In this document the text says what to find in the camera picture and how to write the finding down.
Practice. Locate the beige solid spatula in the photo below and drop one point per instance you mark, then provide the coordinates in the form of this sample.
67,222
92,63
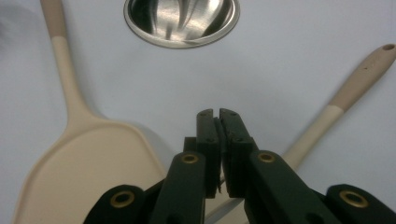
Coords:
93,174

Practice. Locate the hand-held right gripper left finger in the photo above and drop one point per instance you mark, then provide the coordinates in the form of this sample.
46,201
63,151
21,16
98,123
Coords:
190,186

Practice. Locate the beige slotted turner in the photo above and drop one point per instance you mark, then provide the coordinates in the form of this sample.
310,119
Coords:
358,81

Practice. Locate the steel utensil rack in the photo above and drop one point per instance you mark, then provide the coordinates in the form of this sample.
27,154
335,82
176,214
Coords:
162,18

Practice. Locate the white table cover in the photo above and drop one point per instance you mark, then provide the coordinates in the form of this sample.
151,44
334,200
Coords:
280,62

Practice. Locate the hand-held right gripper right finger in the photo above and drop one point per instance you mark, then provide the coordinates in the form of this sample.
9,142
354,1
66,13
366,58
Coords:
264,186

